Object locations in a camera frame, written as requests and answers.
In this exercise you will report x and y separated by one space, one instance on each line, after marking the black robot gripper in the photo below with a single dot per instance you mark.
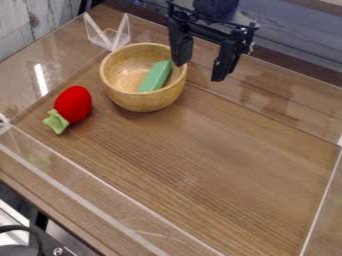
217 21

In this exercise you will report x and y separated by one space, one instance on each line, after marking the red plush strawberry toy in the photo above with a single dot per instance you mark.
72 107

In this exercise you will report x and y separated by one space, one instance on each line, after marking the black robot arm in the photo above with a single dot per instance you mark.
213 20

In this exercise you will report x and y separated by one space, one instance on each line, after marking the green rectangular block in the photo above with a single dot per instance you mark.
156 76

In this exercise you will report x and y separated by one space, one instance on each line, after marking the light wooden bowl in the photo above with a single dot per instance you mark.
124 69

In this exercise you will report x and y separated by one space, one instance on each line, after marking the clear acrylic corner bracket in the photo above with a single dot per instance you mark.
108 38

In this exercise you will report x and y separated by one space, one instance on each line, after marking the clear acrylic tray wall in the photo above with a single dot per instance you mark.
220 176

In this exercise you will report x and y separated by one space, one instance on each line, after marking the black table frame bracket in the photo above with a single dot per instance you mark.
52 247

